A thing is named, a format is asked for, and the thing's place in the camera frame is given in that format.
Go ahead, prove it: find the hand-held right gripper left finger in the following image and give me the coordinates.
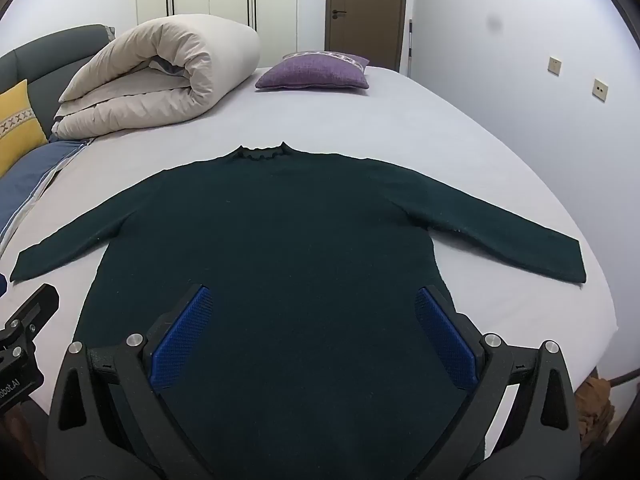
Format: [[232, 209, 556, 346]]
[[45, 284, 215, 480]]

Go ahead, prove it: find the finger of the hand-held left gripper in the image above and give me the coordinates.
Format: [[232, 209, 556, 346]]
[[2, 284, 60, 335]]

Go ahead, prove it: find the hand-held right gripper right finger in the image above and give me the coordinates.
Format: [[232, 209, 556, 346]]
[[415, 285, 583, 480]]

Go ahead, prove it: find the dark green sweater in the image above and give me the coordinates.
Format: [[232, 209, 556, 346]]
[[10, 142, 587, 480]]

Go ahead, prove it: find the blue pillow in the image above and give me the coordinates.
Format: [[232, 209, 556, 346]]
[[0, 137, 93, 256]]

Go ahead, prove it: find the brown crumpled bag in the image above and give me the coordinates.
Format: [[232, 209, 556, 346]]
[[572, 372, 616, 448]]

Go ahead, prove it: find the yellow cushion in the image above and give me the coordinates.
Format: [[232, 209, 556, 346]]
[[0, 79, 48, 178]]

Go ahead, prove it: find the bed with white sheet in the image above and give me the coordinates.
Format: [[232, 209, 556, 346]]
[[0, 65, 618, 411]]

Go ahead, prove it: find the grey padded headboard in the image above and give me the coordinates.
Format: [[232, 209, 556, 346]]
[[0, 24, 117, 133]]

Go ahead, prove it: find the rolled beige duvet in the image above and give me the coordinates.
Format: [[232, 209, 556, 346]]
[[50, 14, 262, 142]]

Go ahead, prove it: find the patterned purple pillow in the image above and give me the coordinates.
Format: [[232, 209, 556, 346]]
[[282, 50, 371, 67]]

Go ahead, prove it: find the brown door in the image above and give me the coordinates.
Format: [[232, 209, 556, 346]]
[[325, 0, 408, 72]]

